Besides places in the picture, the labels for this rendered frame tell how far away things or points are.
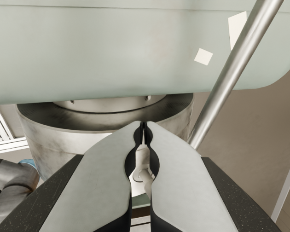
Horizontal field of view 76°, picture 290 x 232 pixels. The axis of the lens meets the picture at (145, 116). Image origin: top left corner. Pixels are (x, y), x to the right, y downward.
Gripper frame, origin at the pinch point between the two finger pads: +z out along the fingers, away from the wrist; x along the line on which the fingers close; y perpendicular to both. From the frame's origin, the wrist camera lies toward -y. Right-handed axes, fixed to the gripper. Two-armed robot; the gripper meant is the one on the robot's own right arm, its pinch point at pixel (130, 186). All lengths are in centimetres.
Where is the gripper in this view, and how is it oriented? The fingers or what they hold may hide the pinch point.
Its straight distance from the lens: 53.5
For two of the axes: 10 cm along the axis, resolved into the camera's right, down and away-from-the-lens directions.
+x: 2.0, 4.6, -8.6
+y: -0.2, 8.8, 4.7
